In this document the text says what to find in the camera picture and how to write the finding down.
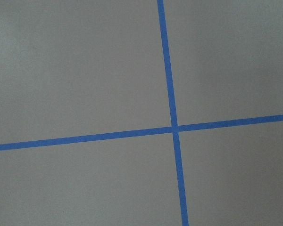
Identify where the blue tape line lengthwise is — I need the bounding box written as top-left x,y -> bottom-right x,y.
157,0 -> 189,226

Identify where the blue tape line crosswise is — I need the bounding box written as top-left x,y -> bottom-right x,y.
0,114 -> 283,151

